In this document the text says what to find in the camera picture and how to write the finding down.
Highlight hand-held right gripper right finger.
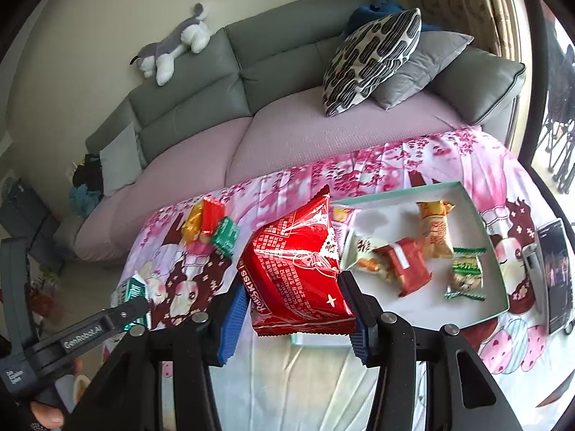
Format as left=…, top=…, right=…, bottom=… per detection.
left=339, top=272, right=524, bottom=431

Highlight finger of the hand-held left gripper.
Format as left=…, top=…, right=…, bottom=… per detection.
left=58, top=295, right=152, bottom=364

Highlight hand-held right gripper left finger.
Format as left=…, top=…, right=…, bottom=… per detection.
left=76, top=285, right=250, bottom=431

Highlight white green snack packet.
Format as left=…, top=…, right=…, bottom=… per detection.
left=111, top=274, right=151, bottom=328

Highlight teal box lid tray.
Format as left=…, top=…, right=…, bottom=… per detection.
left=290, top=182, right=510, bottom=346

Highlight red flower-print snack packet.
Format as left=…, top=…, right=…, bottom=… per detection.
left=236, top=184, right=358, bottom=337

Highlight beige fruit-print snack packet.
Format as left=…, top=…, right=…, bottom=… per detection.
left=342, top=229, right=396, bottom=281

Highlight dark green snack packet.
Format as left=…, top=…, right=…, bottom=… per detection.
left=210, top=216, right=239, bottom=254

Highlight orange cake packet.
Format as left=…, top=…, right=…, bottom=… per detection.
left=181, top=202, right=207, bottom=241

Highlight long red patterned packet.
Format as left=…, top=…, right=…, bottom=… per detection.
left=198, top=196, right=226, bottom=240

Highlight green-edged rice cracker packet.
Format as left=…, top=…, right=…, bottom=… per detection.
left=445, top=247, right=488, bottom=301

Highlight person's left hand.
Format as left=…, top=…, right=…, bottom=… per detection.
left=27, top=403, right=66, bottom=431

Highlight red potted decoration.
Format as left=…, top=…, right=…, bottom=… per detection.
left=29, top=265, right=64, bottom=319

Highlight pink printed blanket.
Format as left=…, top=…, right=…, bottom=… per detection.
left=101, top=126, right=575, bottom=431

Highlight small red-brown snack packet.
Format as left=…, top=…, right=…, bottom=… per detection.
left=374, top=238, right=433, bottom=298

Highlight teal cloth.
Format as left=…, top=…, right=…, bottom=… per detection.
left=68, top=184, right=103, bottom=216

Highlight purple white snack packet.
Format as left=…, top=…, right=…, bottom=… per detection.
left=330, top=204, right=362, bottom=245

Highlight dark storage box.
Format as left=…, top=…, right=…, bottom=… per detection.
left=0, top=180, right=59, bottom=270

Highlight yellow egg roll packet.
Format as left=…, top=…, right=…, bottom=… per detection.
left=415, top=200, right=455, bottom=260

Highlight dark clothes pile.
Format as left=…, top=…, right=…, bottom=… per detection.
left=72, top=153, right=104, bottom=189

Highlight light grey cushion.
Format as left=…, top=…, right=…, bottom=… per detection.
left=99, top=121, right=144, bottom=197

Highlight silver phone stand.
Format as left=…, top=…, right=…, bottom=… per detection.
left=522, top=242, right=546, bottom=288

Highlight black smartphone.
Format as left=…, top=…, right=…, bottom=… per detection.
left=537, top=218, right=575, bottom=335

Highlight black white patterned pillow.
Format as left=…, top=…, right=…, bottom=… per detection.
left=322, top=8, right=423, bottom=117

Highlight grey pillow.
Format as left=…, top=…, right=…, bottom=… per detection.
left=371, top=31, right=474, bottom=111

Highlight grey-green sofa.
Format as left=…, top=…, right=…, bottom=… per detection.
left=74, top=0, right=527, bottom=261

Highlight grey white plush dog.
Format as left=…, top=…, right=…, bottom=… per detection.
left=130, top=4, right=212, bottom=87

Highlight black folding chair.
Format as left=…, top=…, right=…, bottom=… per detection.
left=537, top=45, right=575, bottom=194

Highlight dark blue cloth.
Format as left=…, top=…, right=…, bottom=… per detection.
left=340, top=0, right=443, bottom=41

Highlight patterned curtain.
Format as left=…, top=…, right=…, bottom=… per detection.
left=397, top=0, right=522, bottom=61

